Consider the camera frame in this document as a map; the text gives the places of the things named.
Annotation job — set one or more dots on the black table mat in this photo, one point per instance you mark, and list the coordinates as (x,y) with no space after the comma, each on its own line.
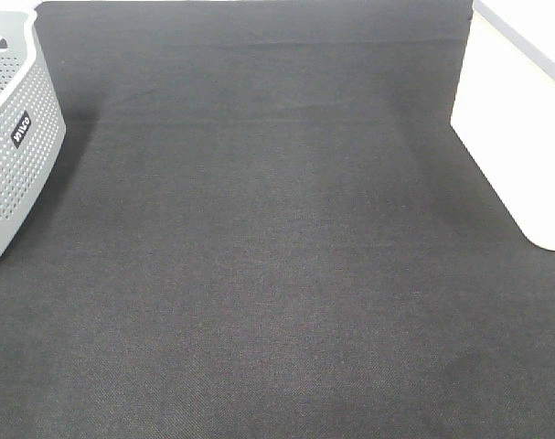
(262,225)

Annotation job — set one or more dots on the white plastic bin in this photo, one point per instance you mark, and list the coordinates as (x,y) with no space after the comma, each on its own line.
(504,109)

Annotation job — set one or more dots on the grey perforated laundry basket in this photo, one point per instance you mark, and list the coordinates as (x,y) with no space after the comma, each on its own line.
(32,126)

